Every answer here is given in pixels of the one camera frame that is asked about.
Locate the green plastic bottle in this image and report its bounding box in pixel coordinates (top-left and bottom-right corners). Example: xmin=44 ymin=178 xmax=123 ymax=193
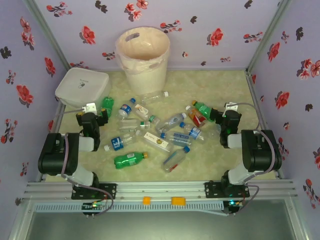
xmin=101 ymin=96 xmax=115 ymax=117

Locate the green soda bottle orange cap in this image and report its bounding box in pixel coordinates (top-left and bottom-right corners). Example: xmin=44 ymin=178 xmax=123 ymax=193
xmin=113 ymin=151 xmax=150 ymax=171
xmin=191 ymin=99 xmax=218 ymax=123

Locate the blue label cola bottle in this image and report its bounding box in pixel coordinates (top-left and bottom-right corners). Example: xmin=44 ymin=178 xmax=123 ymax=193
xmin=116 ymin=97 xmax=137 ymax=120

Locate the blue label white cap bottle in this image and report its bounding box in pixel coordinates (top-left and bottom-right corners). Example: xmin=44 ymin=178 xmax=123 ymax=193
xmin=103 ymin=131 xmax=141 ymax=152

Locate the clear bottle green band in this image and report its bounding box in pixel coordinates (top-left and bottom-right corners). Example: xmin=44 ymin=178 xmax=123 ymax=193
xmin=118 ymin=119 xmax=151 ymax=133

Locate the bottle with colourful white label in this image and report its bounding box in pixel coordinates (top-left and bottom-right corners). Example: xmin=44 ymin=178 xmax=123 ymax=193
xmin=134 ymin=103 xmax=151 ymax=121

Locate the clear bottle blue cap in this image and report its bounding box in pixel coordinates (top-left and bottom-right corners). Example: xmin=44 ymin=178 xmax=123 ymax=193
xmin=159 ymin=131 xmax=194 ymax=148
xmin=162 ymin=145 xmax=191 ymax=174

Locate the clear bottle pale blue label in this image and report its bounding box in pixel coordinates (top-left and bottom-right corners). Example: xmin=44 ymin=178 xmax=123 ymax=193
xmin=154 ymin=112 xmax=188 ymax=134

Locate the tall square clear bottle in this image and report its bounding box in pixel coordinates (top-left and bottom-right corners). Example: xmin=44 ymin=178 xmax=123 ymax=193
xmin=135 ymin=129 xmax=174 ymax=154

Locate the beige waste bin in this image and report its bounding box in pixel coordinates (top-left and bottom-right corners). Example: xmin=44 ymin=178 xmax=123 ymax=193
xmin=115 ymin=26 xmax=171 ymax=95

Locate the translucent plastic bin liner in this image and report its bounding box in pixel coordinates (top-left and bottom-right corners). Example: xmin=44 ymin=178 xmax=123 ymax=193
xmin=114 ymin=26 xmax=171 ymax=76

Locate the white plastic storage box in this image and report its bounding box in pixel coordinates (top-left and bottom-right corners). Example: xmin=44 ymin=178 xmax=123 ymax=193
xmin=54 ymin=67 xmax=112 ymax=112

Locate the left circuit board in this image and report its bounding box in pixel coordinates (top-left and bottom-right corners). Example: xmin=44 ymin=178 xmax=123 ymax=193
xmin=81 ymin=201 xmax=105 ymax=214

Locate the circuit board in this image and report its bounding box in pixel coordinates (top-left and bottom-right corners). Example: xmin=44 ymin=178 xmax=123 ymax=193
xmin=223 ymin=199 xmax=244 ymax=216
xmin=81 ymin=201 xmax=105 ymax=214

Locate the right circuit board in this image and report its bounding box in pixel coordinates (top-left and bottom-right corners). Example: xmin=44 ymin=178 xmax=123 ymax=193
xmin=223 ymin=199 xmax=244 ymax=216

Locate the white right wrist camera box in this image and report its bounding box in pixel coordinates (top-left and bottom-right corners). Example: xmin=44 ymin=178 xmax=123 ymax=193
xmin=223 ymin=101 xmax=239 ymax=111

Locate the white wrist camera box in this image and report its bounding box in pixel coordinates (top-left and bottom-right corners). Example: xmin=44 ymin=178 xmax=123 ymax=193
xmin=80 ymin=101 xmax=98 ymax=114
xmin=223 ymin=101 xmax=239 ymax=111

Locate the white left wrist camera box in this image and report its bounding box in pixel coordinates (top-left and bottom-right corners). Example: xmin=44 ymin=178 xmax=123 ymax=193
xmin=80 ymin=101 xmax=98 ymax=114

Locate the grey right arm cable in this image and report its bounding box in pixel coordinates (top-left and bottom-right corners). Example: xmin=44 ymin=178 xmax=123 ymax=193
xmin=226 ymin=102 xmax=277 ymax=217

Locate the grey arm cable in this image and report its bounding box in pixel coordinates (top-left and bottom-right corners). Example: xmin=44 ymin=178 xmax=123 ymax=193
xmin=226 ymin=102 xmax=277 ymax=217
xmin=53 ymin=106 xmax=115 ymax=217

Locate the grey left arm cable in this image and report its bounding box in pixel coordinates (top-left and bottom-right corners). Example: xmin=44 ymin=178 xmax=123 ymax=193
xmin=53 ymin=106 xmax=115 ymax=217

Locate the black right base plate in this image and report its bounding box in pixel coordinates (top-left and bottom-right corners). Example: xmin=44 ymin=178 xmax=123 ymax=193
xmin=204 ymin=180 xmax=251 ymax=199

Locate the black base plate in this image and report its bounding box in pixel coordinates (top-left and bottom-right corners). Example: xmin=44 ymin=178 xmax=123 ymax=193
xmin=204 ymin=180 xmax=251 ymax=199
xmin=71 ymin=182 xmax=118 ymax=200

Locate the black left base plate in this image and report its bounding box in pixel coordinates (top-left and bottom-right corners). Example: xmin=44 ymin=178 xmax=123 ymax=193
xmin=71 ymin=182 xmax=118 ymax=200

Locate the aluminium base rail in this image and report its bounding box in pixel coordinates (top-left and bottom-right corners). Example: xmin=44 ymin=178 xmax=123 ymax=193
xmin=24 ymin=179 xmax=299 ymax=200

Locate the aluminium frame post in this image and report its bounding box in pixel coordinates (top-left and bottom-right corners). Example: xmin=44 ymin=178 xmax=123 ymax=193
xmin=245 ymin=0 xmax=293 ymax=76
xmin=22 ymin=0 xmax=73 ymax=71

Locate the white slotted cable duct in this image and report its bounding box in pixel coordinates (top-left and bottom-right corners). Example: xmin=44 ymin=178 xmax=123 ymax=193
xmin=33 ymin=201 xmax=224 ymax=214

